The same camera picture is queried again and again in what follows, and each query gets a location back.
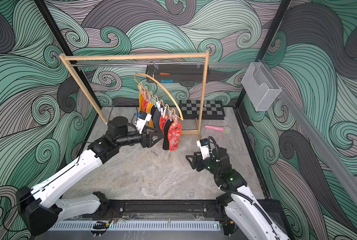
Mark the orange yellow insole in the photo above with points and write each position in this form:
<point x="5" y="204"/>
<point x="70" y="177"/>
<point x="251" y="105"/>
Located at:
<point x="148" y="110"/>

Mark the grey insole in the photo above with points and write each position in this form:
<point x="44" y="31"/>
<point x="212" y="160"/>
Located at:
<point x="156" y="118"/>

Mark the black insole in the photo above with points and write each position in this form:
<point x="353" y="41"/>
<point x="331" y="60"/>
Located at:
<point x="165" y="131"/>

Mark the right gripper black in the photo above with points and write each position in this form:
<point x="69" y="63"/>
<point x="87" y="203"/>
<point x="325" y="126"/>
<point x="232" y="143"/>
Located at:
<point x="199" y="160"/>

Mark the red patterned insole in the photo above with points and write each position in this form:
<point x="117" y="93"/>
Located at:
<point x="162" y="122"/>
<point x="174" y="134"/>

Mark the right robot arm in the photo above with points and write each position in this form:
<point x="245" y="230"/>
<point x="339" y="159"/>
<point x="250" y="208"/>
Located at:
<point x="237" y="202"/>

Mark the black white chessboard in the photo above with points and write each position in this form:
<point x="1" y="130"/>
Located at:
<point x="211" y="110"/>

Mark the pink toy microphone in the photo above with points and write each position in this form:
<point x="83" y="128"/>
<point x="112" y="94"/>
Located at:
<point x="223" y="129"/>

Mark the white slotted cable duct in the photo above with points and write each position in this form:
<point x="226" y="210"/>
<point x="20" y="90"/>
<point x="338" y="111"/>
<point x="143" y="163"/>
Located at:
<point x="170" y="225"/>

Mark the black wall tool shelf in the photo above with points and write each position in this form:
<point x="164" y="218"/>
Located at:
<point x="184" y="74"/>

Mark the red patterned insole front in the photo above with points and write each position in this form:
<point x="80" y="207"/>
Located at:
<point x="174" y="134"/>

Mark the curved wooden clip hanger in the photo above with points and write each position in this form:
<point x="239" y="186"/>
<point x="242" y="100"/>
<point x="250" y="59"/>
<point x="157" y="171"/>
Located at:
<point x="166" y="91"/>

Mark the clear plastic wall bin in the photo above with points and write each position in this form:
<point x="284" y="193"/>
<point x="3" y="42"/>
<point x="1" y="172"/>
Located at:
<point x="260" y="85"/>

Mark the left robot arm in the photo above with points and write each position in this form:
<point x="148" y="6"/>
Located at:
<point x="41" y="206"/>

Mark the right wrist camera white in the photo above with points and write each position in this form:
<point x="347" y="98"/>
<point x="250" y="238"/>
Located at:
<point x="204" y="148"/>

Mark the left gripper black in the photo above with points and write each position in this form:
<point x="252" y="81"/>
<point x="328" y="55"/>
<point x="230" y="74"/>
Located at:
<point x="146" y="142"/>

